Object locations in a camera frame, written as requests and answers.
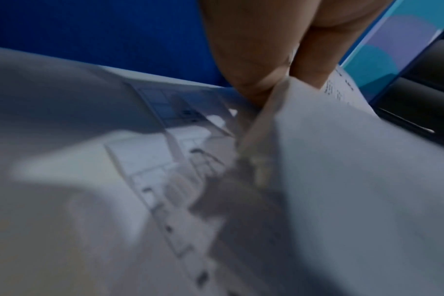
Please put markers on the teal and purple patterned board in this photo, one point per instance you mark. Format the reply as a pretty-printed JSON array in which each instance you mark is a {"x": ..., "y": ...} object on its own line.
[{"x": 386, "y": 52}]

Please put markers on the blue board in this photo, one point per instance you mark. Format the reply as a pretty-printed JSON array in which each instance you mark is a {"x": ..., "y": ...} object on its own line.
[{"x": 108, "y": 29}]

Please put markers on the white paper sheet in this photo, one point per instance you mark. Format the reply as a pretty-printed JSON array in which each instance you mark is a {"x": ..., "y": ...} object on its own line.
[{"x": 353, "y": 179}]

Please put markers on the black glossy device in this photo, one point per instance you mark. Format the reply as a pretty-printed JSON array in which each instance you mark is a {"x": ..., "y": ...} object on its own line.
[{"x": 423, "y": 86}]

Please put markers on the white printed form sheet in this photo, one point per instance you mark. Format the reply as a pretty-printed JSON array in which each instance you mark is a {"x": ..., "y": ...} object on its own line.
[{"x": 79, "y": 162}]

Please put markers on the white sheet with small print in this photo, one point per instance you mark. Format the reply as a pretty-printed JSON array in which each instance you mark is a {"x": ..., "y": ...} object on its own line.
[{"x": 348, "y": 89}]

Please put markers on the person's left hand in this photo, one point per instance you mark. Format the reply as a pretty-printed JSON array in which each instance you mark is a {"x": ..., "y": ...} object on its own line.
[{"x": 258, "y": 34}]

